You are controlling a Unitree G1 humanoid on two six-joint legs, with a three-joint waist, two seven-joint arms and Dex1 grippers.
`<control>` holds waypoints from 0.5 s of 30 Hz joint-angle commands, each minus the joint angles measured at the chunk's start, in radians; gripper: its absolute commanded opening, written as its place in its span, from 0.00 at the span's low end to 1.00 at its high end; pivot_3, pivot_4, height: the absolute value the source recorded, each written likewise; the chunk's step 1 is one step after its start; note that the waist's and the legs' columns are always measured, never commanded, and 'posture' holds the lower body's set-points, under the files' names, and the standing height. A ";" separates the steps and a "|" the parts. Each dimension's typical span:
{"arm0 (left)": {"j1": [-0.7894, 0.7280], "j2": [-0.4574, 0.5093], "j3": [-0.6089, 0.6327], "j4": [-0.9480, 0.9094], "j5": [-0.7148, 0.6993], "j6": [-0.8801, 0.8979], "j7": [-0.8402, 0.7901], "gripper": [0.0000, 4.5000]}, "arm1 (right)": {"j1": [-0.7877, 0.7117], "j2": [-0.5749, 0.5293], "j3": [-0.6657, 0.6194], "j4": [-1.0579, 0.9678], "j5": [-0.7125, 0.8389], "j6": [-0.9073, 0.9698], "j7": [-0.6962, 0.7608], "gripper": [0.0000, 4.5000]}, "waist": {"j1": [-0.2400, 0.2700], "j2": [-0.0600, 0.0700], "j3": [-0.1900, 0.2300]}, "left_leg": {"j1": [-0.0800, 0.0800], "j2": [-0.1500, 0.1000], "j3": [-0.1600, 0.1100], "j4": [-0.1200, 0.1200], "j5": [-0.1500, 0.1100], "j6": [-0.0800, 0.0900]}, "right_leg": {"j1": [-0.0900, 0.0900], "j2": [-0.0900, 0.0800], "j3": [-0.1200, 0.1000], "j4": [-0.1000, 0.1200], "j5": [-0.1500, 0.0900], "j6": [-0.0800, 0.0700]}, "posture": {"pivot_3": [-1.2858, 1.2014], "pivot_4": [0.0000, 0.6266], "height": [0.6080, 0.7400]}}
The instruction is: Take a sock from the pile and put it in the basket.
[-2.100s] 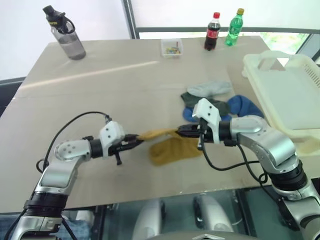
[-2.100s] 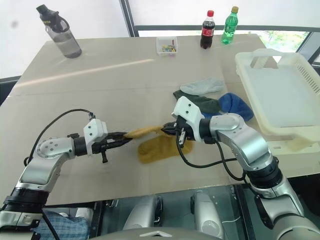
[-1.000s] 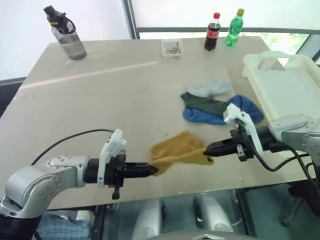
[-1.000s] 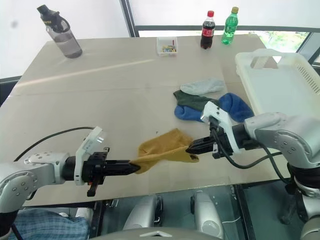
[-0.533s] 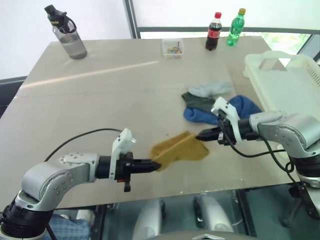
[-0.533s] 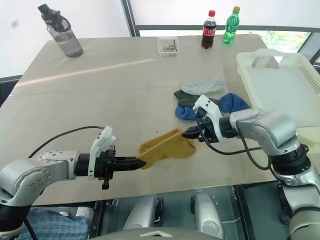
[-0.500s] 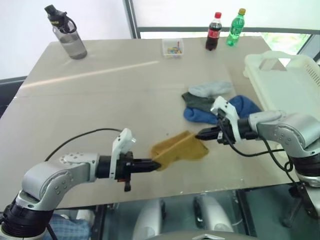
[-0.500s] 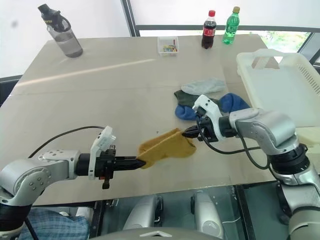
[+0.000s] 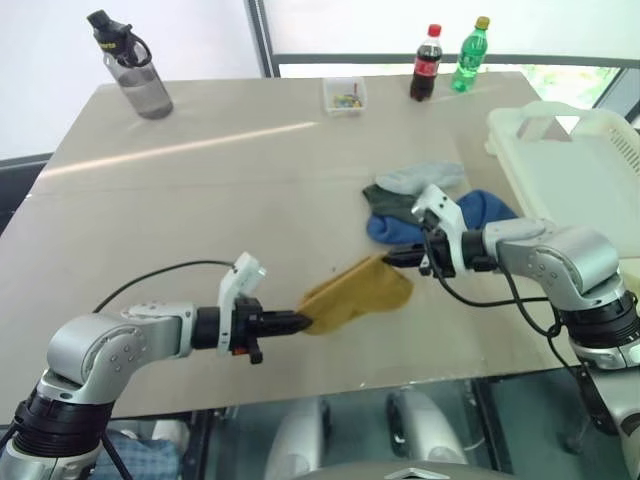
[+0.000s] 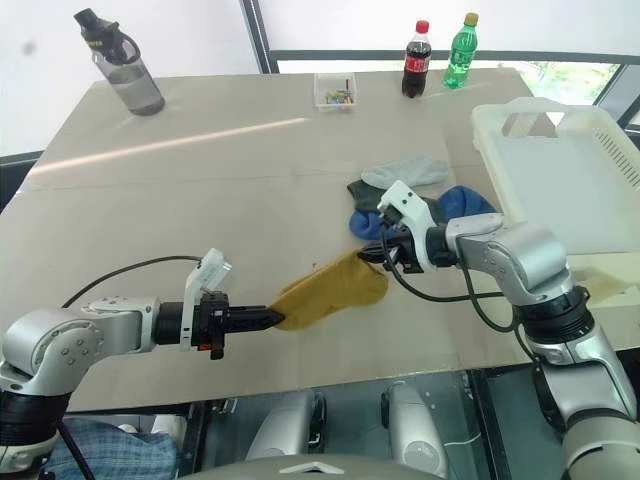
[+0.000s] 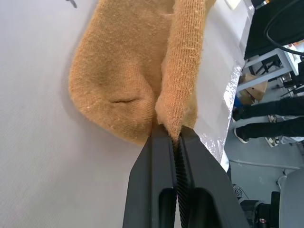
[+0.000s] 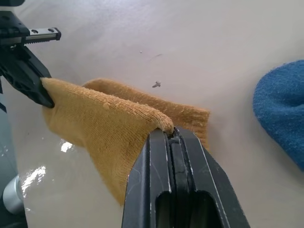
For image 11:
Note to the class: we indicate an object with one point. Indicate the black table cloth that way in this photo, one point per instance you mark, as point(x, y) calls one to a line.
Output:
point(268, 26)

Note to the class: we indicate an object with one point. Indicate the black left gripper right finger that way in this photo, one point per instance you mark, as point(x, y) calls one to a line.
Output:
point(206, 190)

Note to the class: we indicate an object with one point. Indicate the person leg in black trousers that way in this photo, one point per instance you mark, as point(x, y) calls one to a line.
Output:
point(273, 128)
point(273, 107)

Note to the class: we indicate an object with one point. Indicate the black shoe with white sole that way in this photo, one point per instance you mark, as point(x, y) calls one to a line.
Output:
point(237, 113)
point(241, 135)

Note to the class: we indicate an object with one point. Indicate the white metal table frame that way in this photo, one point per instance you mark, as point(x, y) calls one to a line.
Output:
point(268, 61)

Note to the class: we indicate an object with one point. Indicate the black equipment case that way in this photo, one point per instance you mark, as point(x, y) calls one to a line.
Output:
point(251, 213)

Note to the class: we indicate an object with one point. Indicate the mustard yellow terry sock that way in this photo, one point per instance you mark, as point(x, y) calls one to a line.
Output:
point(114, 71)
point(183, 71)

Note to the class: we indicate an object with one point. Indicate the brown cardboard box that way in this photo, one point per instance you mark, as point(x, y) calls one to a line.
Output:
point(253, 88)

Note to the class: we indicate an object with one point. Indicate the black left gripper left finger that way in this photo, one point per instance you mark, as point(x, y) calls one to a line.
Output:
point(152, 180)

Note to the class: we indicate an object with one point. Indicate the small white object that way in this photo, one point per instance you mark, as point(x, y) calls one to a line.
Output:
point(232, 3)

